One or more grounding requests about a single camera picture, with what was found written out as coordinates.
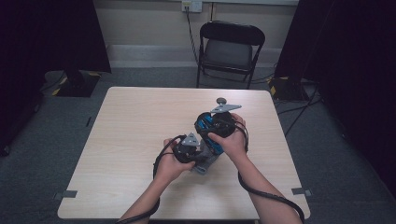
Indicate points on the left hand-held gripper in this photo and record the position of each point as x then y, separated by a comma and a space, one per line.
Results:
186, 152

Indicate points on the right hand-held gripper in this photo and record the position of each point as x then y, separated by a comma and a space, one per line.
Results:
222, 124

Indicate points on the blue toy car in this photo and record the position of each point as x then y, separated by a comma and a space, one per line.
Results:
205, 130

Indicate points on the grey cloth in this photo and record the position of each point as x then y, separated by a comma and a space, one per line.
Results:
205, 161

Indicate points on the person's right hand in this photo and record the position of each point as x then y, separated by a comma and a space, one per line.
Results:
233, 144

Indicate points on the person's left hand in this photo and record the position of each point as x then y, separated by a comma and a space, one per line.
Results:
169, 169

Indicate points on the black stand base yellow tape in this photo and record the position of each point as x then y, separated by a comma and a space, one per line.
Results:
77, 85
286, 88

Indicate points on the black folding chair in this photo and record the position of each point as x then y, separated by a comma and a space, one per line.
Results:
229, 46

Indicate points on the small black floor strip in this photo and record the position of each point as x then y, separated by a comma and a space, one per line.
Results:
88, 121

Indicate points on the grey tape strip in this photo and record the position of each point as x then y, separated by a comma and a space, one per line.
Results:
301, 191
66, 194

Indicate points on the black curtain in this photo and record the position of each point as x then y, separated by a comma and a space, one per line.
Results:
37, 46
351, 77

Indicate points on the white wall socket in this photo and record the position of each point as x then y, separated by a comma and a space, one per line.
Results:
191, 5

